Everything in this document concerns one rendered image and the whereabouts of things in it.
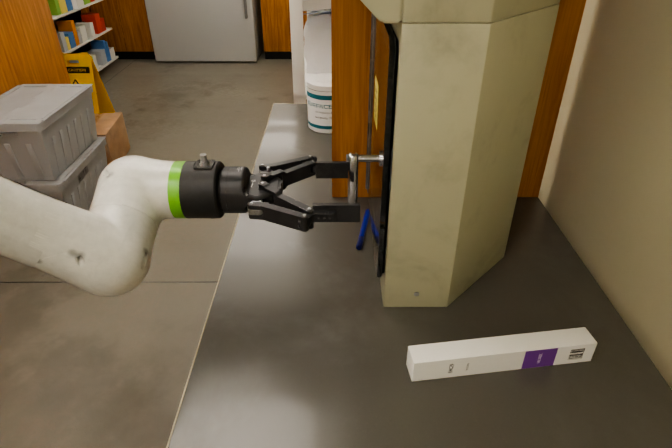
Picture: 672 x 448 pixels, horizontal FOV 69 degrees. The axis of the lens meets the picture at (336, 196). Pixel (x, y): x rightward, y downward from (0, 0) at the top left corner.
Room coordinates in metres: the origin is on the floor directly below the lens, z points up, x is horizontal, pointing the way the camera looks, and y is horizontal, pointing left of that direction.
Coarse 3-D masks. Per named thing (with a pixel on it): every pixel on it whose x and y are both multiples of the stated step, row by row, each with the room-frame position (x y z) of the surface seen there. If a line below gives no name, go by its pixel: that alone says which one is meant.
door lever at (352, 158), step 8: (352, 152) 0.68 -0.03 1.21; (352, 160) 0.67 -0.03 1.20; (360, 160) 0.67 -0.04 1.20; (368, 160) 0.67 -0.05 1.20; (376, 160) 0.67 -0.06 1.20; (352, 168) 0.67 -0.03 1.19; (352, 176) 0.67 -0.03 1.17; (352, 184) 0.67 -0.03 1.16; (352, 192) 0.67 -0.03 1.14; (352, 200) 0.67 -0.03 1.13
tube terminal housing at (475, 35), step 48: (432, 0) 0.63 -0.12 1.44; (480, 0) 0.63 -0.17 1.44; (528, 0) 0.69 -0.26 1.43; (432, 48) 0.63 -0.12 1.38; (480, 48) 0.63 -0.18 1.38; (528, 48) 0.71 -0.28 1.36; (432, 96) 0.63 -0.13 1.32; (480, 96) 0.63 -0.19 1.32; (528, 96) 0.74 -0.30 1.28; (432, 144) 0.63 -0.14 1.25; (480, 144) 0.64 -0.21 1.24; (528, 144) 0.77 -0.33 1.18; (432, 192) 0.63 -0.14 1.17; (480, 192) 0.66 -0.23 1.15; (432, 240) 0.63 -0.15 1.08; (480, 240) 0.68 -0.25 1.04; (384, 288) 0.63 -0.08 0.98; (432, 288) 0.63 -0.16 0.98
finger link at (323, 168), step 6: (318, 162) 0.75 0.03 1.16; (324, 162) 0.75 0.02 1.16; (330, 162) 0.75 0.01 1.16; (336, 162) 0.75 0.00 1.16; (342, 162) 0.75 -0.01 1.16; (318, 168) 0.74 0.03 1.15; (324, 168) 0.74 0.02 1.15; (330, 168) 0.74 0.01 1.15; (336, 168) 0.74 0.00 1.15; (342, 168) 0.74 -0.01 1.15; (318, 174) 0.74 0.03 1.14; (324, 174) 0.74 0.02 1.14; (330, 174) 0.74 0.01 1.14; (336, 174) 0.74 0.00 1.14; (342, 174) 0.74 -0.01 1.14
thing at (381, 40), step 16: (384, 32) 0.72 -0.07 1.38; (384, 48) 0.70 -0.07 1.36; (384, 64) 0.69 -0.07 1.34; (384, 80) 0.68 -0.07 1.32; (384, 96) 0.67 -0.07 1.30; (384, 112) 0.66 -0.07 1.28; (384, 128) 0.64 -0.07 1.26; (384, 144) 0.63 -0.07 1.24; (384, 160) 0.63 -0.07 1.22; (384, 176) 0.63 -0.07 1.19; (368, 192) 0.90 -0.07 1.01; (384, 192) 0.63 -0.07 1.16; (384, 208) 0.63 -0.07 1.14; (384, 224) 0.63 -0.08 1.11
